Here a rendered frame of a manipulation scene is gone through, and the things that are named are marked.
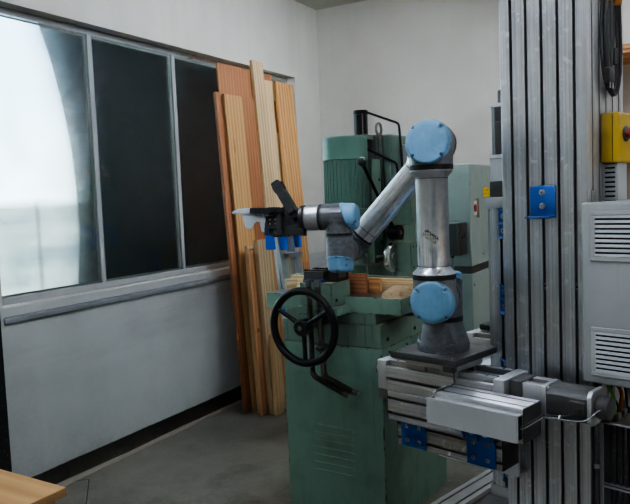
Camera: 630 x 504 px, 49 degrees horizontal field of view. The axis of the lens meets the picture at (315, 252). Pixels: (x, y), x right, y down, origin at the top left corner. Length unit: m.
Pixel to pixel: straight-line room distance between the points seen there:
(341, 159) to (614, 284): 1.20
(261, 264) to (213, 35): 1.41
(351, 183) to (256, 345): 1.70
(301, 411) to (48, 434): 1.22
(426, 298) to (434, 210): 0.23
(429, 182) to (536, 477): 0.91
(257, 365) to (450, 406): 2.39
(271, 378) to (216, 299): 0.58
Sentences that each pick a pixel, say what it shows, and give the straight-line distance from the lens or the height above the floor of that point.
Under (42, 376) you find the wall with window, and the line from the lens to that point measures 3.36.
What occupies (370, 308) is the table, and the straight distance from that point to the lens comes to 2.54.
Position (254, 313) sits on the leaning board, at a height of 0.61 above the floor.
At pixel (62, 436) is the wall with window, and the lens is 3.49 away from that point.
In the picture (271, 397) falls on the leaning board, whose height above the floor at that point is 0.10.
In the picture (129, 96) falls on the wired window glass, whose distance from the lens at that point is 3.86.
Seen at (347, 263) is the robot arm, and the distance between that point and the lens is 1.92.
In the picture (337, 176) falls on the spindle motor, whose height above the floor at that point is 1.35.
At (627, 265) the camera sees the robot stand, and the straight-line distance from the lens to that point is 1.87.
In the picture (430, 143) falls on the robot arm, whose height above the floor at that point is 1.40.
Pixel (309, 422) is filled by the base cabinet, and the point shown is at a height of 0.39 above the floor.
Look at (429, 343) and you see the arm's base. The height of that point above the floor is 0.85.
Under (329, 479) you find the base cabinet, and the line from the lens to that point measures 2.83.
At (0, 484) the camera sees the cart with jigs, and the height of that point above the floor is 0.53.
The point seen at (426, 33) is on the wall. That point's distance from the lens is 5.14.
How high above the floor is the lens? 1.27
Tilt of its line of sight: 4 degrees down
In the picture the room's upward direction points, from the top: 2 degrees counter-clockwise
